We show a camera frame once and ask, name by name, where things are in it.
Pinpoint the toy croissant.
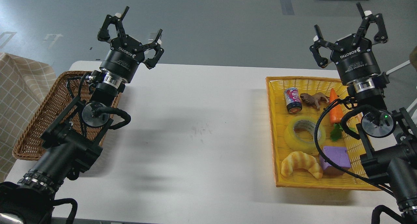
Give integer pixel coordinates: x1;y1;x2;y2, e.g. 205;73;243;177
280;151;323;179

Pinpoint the white chair base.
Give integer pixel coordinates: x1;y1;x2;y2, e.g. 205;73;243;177
387;58;416;124

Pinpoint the beige checkered cloth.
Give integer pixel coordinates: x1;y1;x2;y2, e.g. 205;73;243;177
0;52;56;182

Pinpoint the yellow plastic basket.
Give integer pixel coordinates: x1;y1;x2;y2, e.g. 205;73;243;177
266;76;380;191

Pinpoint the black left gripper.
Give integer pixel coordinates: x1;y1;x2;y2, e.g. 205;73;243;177
97;6;164;83

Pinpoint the small drink can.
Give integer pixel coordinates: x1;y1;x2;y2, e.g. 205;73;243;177
283;87;302;114

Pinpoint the yellow tape roll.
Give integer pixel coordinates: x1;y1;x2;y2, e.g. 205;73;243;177
283;116;317;154

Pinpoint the brown toy animal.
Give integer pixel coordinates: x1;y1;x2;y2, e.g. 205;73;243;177
300;92;330;110

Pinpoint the orange toy carrot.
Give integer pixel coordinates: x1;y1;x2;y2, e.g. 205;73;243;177
329;89;357;142

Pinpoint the purple block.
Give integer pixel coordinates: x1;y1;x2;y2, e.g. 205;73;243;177
319;146;351;175

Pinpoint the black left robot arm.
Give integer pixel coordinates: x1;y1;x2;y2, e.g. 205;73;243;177
1;7;164;224

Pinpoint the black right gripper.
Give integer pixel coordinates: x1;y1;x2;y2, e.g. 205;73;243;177
309;2;389;86

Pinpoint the brown wicker basket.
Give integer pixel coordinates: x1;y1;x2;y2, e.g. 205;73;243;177
12;70;122;161

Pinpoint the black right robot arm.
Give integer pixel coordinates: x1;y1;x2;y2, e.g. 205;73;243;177
310;3;417;224

